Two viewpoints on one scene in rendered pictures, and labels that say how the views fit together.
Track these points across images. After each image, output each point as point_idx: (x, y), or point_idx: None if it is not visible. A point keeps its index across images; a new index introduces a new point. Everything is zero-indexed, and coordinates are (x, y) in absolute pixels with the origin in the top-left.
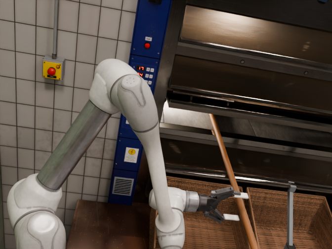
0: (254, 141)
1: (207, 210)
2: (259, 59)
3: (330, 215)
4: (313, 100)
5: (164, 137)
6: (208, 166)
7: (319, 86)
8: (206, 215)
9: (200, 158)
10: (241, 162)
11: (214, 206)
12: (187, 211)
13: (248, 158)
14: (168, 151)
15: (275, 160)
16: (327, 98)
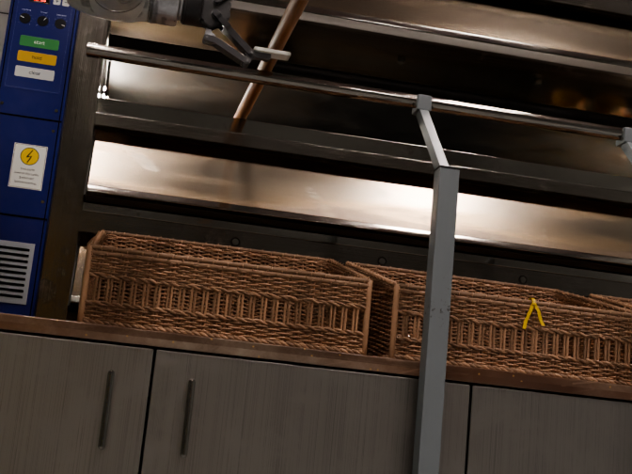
0: (334, 133)
1: (210, 23)
2: None
3: (577, 299)
4: (438, 24)
5: (112, 123)
6: (232, 202)
7: (443, 2)
8: (208, 37)
9: (211, 184)
10: (316, 195)
11: (224, 11)
12: (160, 1)
13: (333, 186)
14: (126, 167)
15: (402, 194)
16: (466, 23)
